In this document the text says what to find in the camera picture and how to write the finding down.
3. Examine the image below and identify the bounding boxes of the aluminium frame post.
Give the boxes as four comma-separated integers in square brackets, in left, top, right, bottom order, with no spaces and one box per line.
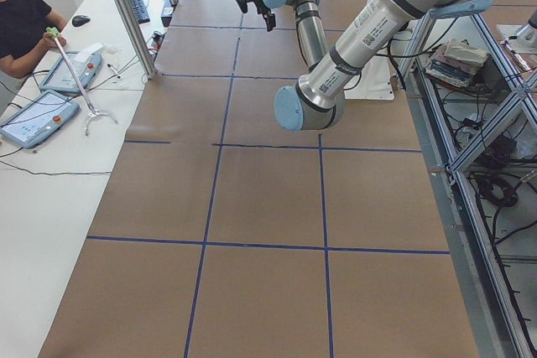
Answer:
[114,0,157,80]

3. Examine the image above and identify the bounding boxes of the near teach pendant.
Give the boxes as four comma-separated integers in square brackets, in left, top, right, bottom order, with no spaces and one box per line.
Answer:
[1,90,80,148]

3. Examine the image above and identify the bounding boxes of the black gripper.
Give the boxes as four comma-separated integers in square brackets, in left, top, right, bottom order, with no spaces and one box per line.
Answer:
[235,0,276,32]

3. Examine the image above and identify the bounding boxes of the stack of books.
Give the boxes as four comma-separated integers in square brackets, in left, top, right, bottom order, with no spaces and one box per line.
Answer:
[425,39,488,88]

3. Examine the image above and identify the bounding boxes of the black computer mouse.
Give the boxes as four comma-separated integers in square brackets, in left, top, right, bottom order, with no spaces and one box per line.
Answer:
[71,15,91,28]

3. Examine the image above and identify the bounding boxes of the black keyboard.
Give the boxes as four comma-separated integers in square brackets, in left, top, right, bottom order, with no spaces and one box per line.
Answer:
[128,0,150,23]

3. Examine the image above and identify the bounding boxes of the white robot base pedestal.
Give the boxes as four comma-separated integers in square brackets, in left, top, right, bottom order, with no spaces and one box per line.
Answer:
[344,50,394,101]

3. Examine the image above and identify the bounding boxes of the person in black shirt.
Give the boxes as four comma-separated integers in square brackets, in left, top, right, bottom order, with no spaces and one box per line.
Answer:
[0,0,68,114]

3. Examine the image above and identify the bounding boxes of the teach pendant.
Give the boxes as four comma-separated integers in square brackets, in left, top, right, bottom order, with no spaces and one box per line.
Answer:
[1,90,80,148]
[38,49,104,95]

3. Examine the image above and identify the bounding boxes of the far teach pendant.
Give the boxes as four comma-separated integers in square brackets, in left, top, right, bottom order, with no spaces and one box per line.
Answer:
[38,49,104,95]

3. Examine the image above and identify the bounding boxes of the reacher grabber stick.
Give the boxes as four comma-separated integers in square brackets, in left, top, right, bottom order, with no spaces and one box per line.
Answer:
[46,28,119,137]

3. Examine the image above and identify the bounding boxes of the aluminium frame rail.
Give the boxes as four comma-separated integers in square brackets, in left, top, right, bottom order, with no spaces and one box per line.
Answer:
[390,4,536,357]

